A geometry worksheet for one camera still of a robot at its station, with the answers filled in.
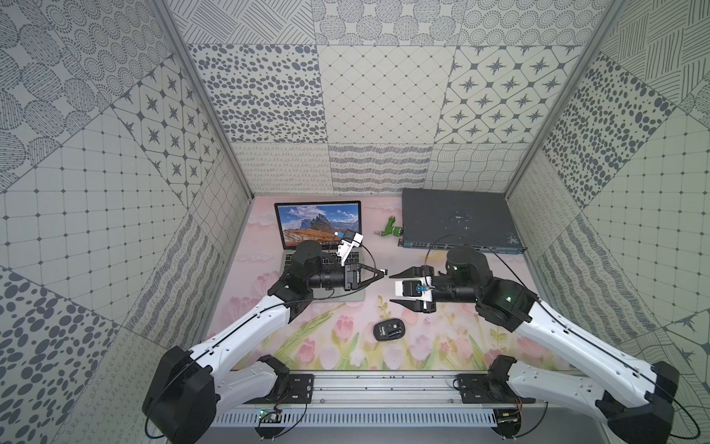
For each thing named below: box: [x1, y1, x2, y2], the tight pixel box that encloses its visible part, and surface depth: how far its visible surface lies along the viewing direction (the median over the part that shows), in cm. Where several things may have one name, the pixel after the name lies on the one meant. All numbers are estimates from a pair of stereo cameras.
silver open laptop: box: [273, 199, 363, 276], surface depth 97 cm
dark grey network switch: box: [397, 187, 527, 255], surface depth 110 cm
